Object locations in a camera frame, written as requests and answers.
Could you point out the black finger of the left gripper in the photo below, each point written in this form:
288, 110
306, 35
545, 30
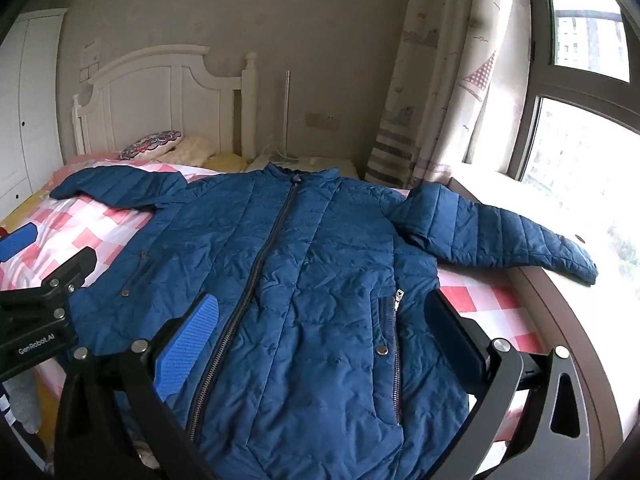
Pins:
73, 272

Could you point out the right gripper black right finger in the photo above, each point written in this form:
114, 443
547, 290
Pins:
551, 440

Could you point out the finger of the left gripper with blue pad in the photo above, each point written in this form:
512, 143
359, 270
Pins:
11, 243

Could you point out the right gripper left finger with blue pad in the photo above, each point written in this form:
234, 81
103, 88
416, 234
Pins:
113, 422

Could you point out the blue quilted puffer jacket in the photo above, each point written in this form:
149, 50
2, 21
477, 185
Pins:
322, 364

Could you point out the pink white checkered bed sheet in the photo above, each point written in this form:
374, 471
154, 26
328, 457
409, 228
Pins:
66, 226

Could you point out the white wardrobe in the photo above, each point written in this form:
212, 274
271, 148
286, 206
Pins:
30, 144

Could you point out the brown wooden window sill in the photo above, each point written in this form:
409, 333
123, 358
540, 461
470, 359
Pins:
598, 323

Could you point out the yellow cushion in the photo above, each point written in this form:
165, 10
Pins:
227, 163

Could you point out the colourful patterned pillow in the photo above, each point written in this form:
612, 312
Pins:
151, 146

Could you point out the cream fluffy pillow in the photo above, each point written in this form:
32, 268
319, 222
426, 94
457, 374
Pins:
191, 151

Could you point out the white wooden headboard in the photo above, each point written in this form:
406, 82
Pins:
168, 88

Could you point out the dark framed window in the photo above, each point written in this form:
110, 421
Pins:
584, 54

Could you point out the patterned beige curtain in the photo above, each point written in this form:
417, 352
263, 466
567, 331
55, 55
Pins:
457, 91

